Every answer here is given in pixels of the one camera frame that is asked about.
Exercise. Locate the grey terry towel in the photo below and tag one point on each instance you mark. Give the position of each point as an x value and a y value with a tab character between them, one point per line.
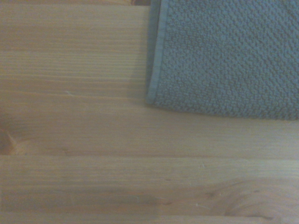
229	58

